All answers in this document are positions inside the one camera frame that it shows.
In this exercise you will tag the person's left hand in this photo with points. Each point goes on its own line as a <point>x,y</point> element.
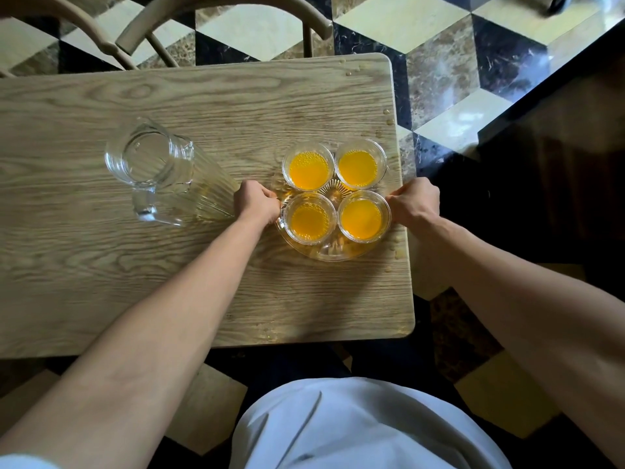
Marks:
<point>254,202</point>

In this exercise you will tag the person's right hand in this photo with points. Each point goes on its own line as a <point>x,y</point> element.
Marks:
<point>415,200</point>

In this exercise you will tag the person's left thumb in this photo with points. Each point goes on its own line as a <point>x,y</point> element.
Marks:
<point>270,194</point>

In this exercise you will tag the person's right thumb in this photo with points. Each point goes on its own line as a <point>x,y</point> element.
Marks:
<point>396,194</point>

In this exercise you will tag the clear glass tray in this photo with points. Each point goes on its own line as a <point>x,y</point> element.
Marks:
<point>326,246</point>

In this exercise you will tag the person's left forearm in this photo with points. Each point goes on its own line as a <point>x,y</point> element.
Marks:
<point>132,351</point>

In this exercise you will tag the person's right forearm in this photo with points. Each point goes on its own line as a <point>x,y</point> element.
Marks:
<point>532,312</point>

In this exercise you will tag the glass of orange juice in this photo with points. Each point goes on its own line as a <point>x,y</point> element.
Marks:
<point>359,166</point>
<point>309,220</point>
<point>363,217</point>
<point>308,168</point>

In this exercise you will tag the clear glass pitcher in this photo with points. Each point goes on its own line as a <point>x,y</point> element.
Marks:
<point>161,175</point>

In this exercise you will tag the beige wooden chair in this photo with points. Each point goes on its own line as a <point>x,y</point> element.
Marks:
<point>58,29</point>
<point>215,24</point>

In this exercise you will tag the person's white shirt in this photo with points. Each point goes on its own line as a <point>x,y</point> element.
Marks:
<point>361,424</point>

